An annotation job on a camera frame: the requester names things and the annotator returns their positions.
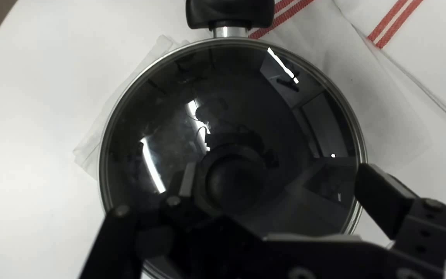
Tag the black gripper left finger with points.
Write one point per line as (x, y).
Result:
(114, 241)

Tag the black cooking pot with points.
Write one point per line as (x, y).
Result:
(227, 12)

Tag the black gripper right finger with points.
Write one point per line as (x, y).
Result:
(387, 201)

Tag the glass pot lid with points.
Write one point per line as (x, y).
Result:
(243, 102)

